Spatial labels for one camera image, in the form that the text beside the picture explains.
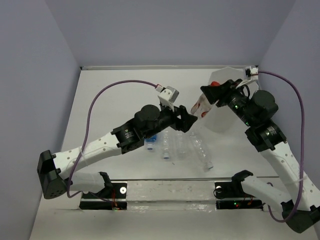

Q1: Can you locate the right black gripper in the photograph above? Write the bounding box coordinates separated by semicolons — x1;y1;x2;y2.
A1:
201;78;255;127

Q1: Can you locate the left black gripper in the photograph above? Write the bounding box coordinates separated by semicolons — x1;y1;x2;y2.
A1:
143;101;197;140

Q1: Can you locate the red cap bottle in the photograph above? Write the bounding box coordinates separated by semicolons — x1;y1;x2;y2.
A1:
190;93;213;119

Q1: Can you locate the clear bottle grey cap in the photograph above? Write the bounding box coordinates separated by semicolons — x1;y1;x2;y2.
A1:
174;131;189;160

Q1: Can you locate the clear bottle white cap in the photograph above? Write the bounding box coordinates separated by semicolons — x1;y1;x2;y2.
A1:
161;128;172;160

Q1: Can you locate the blue label bottle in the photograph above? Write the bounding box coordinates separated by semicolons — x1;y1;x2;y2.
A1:
144;134;158;152

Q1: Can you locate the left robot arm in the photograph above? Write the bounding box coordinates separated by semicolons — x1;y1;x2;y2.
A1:
37;104;198;200

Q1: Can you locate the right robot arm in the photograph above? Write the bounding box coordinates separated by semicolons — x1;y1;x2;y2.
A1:
200;79;320;234

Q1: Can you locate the white plastic bin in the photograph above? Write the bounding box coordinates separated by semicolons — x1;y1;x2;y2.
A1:
201;66;245;133

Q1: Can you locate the clear bottle right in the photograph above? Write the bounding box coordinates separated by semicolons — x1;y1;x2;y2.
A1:
188;131;214;172

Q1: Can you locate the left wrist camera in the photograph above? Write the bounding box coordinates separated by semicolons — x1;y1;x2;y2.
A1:
155;84;180;112

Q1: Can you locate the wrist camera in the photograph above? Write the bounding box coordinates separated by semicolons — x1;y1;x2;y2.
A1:
155;84;180;112
236;65;259;89

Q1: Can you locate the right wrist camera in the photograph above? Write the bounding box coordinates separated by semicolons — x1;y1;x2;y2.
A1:
236;65;259;89

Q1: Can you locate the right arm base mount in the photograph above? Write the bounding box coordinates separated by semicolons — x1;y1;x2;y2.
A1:
213;181;264;210

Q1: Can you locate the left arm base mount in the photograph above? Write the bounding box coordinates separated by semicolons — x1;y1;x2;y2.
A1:
79;181;128;211

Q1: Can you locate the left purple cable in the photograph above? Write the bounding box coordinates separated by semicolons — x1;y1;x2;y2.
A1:
66;79;161;199

